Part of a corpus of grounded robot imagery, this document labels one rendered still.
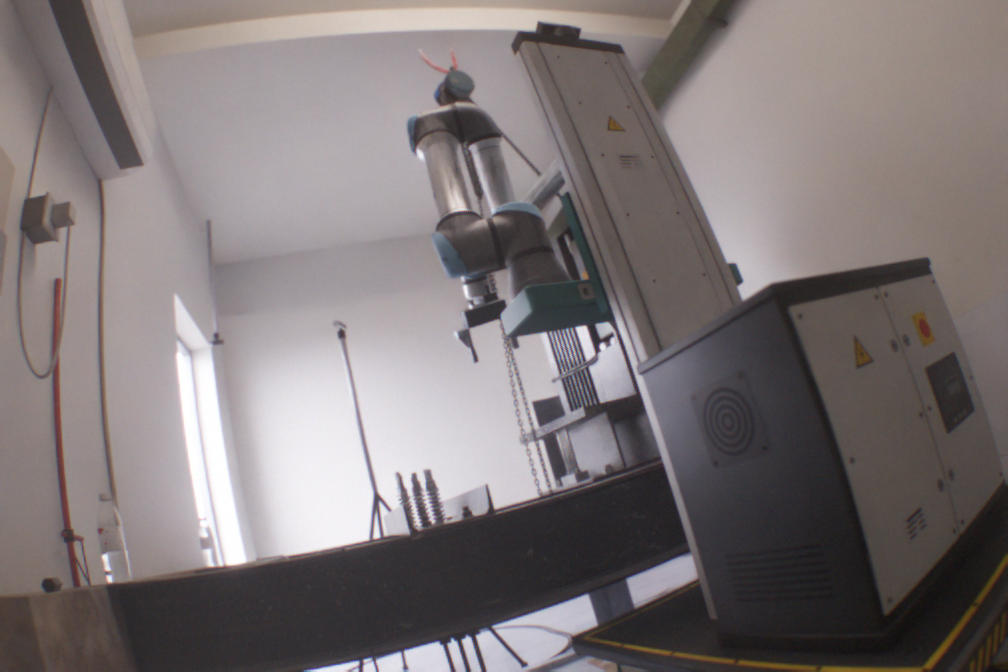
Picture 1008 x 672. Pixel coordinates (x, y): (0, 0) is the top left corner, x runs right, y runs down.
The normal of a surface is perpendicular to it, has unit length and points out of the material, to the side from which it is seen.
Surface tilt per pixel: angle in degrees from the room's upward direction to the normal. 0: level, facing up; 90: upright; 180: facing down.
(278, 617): 90
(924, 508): 90
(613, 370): 90
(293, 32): 90
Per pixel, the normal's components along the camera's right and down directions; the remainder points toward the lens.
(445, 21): 0.25, -0.40
